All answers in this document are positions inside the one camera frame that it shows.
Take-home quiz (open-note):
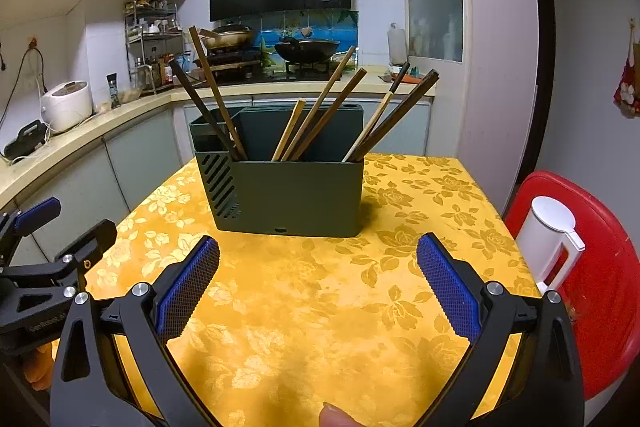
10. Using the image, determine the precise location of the brown wooden chopstick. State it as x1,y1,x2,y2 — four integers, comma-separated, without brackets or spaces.
280,45,357,162

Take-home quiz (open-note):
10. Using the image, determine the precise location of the white rice cooker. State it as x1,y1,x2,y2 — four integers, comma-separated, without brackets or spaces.
39,80,95,134

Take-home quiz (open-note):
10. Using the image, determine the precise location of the person's left hand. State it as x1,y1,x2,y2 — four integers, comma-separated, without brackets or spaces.
22,339,54,391

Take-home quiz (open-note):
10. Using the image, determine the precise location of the row of condiment bottles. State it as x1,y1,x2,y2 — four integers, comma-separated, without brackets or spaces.
147,51,176,86

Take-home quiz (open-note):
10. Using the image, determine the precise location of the orange kitchen utensil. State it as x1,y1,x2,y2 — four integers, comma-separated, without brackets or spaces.
382,66,426,84

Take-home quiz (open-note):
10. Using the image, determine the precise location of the person's right hand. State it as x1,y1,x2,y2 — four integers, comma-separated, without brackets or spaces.
319,401,359,427

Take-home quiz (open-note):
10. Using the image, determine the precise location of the black countertop appliance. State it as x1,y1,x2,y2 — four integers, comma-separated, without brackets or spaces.
2,119,46,160

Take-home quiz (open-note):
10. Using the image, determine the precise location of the red plastic stool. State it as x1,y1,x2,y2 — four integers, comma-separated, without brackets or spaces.
504,170,640,414

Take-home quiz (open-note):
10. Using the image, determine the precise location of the black wok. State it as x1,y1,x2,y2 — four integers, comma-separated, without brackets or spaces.
273,37,341,63

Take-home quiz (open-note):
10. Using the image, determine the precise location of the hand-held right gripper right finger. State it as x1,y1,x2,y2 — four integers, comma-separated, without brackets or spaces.
415,232,586,427

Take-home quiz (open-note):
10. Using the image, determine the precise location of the dark green utensil holder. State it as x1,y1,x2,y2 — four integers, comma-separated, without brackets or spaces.
188,103,366,239

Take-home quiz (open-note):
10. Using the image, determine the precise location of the black gas cooktop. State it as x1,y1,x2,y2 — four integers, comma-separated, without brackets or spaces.
192,52,351,84

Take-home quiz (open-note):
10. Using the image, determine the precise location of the white kettle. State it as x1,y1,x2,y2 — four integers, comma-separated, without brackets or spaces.
514,195,587,296

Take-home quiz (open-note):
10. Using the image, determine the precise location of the beige kitchen countertop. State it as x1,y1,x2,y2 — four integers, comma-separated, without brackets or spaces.
0,74,437,208

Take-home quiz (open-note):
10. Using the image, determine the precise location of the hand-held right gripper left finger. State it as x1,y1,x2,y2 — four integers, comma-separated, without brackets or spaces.
49,234,221,427

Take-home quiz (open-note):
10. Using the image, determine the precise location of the yellow floral tablecloth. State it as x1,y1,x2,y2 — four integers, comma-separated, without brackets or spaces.
84,151,544,427

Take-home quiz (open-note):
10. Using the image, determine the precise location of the blue seascape backsplash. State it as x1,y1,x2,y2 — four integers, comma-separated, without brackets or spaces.
252,10,360,64

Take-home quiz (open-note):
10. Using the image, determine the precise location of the golden pan with lid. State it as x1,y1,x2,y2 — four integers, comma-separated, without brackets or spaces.
198,24,256,50

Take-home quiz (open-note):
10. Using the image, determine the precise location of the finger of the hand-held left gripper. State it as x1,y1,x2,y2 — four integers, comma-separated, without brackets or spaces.
0,196,62,259
52,219,119,291

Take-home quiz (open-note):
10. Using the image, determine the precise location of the white plastic bottle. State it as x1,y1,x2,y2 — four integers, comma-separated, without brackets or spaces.
387,22,409,67

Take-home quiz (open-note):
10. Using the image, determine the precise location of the black power cable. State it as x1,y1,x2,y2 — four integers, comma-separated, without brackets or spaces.
0,48,46,128

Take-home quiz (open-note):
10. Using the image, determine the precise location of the metal spice rack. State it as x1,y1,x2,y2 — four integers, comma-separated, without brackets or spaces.
123,0,184,96

